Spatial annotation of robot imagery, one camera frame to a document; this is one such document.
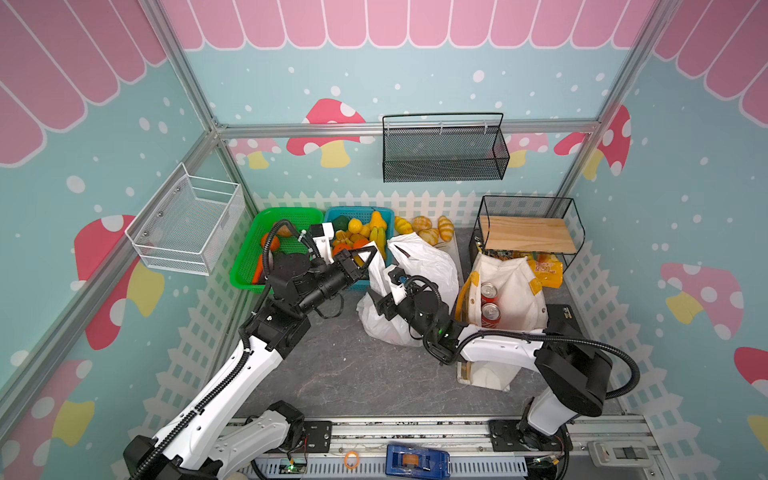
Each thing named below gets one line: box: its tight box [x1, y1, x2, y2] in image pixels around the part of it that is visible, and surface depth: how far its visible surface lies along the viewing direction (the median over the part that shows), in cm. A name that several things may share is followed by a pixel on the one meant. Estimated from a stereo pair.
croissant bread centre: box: [417, 228, 440, 247], surface depth 115 cm
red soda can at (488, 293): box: [480, 282, 498, 305], surface depth 91 cm
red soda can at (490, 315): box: [481, 302, 501, 329], surface depth 87 cm
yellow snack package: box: [528, 252, 563, 295], surface depth 101 cm
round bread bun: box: [412, 215, 432, 232], surface depth 119 cm
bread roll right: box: [438, 215, 455, 242], surface depth 119 cm
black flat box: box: [543, 304, 583, 336], surface depth 96 cm
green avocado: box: [332, 215, 349, 231], surface depth 114 cm
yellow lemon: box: [348, 218, 363, 234], surface depth 112 cm
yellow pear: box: [369, 211, 387, 228], surface depth 114 cm
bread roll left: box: [395, 216, 413, 234], surface depth 119 cm
